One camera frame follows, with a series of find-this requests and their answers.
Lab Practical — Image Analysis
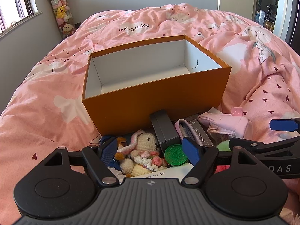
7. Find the white paper box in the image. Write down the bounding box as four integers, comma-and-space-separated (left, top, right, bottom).
108, 160, 193, 183

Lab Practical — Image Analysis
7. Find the orange blue plush doll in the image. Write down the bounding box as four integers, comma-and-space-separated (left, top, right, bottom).
97, 136, 126, 180

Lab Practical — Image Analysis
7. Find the pink green plush strawberry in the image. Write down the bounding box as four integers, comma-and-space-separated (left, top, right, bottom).
215, 140, 231, 173

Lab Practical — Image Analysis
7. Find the dark card box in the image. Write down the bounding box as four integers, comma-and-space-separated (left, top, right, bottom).
184, 114, 214, 147

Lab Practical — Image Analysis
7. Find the green round plastic lid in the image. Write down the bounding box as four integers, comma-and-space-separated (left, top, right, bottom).
164, 144, 188, 166

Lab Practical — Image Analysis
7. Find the pink grey wallet pouch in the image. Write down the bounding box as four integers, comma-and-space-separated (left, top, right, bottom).
174, 119, 203, 146

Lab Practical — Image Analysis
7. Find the dark grey small box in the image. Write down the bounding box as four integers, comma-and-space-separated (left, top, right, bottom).
149, 110, 181, 153

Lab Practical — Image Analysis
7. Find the light pink cloth pouch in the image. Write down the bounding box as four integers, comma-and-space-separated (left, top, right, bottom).
197, 108, 253, 145

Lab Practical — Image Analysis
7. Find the crochet bunny doll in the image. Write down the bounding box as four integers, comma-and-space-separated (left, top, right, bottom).
114, 130, 167, 174

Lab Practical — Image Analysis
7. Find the pink printed duvet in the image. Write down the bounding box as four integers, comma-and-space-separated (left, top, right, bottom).
1, 4, 299, 224

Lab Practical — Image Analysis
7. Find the orange cardboard box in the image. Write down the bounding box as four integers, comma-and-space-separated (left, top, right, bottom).
82, 35, 231, 136

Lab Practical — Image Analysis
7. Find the tube of plush toys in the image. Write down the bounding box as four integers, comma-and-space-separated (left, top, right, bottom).
49, 0, 76, 39

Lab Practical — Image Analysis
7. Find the window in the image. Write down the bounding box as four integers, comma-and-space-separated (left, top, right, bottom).
1, 0, 40, 37

